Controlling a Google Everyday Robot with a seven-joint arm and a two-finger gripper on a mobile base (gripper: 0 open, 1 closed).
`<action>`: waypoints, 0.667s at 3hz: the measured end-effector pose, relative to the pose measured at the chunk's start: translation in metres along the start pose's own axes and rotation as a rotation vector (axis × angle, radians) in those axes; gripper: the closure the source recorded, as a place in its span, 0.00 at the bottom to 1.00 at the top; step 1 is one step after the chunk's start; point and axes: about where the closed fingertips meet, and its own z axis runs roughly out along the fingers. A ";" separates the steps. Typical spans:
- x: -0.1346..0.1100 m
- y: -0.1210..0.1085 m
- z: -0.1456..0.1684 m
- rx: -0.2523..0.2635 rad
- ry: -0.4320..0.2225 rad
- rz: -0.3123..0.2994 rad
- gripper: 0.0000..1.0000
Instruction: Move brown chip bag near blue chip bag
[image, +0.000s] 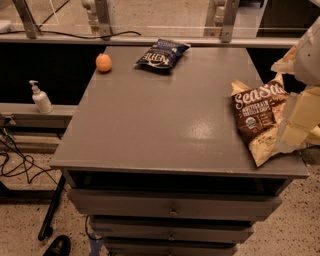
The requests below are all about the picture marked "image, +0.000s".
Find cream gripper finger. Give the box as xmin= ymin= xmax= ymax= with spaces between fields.
xmin=278 ymin=87 xmax=320 ymax=146

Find brown sea salt chip bag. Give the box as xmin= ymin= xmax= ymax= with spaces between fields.
xmin=231 ymin=73 xmax=289 ymax=167

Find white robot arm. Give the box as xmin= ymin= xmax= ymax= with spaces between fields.
xmin=271 ymin=17 xmax=320 ymax=146

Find blue kettle chip bag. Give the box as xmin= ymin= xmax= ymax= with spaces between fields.
xmin=136 ymin=39 xmax=190 ymax=69

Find grey drawer cabinet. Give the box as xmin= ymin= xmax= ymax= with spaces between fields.
xmin=49 ymin=45 xmax=310 ymax=256

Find orange fruit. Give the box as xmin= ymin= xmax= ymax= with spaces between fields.
xmin=96 ymin=54 xmax=112 ymax=72

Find middle drawer with knob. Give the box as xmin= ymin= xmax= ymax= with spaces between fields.
xmin=90 ymin=216 xmax=253 ymax=243

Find drawer with knob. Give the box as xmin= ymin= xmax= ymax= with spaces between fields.
xmin=90 ymin=216 xmax=253 ymax=243
xmin=68 ymin=189 xmax=281 ymax=221

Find top drawer with knob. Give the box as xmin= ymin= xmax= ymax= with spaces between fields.
xmin=68 ymin=189 xmax=281 ymax=221

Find bottom drawer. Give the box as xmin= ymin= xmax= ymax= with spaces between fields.
xmin=105 ymin=237 xmax=236 ymax=256

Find white pump soap bottle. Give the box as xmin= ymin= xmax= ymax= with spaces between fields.
xmin=29 ymin=80 xmax=53 ymax=114

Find black shoe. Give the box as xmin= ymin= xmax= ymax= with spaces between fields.
xmin=43 ymin=235 xmax=71 ymax=256

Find black metal leg bar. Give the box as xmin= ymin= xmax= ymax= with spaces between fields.
xmin=38 ymin=176 xmax=66 ymax=241

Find grey metal railing frame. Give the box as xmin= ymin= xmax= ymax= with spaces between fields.
xmin=0 ymin=0 xmax=299 ymax=48

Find black cable on ledge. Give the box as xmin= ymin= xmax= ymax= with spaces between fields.
xmin=0 ymin=29 xmax=142 ymax=40

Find black floor cables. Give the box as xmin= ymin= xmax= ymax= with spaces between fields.
xmin=0 ymin=114 xmax=59 ymax=185

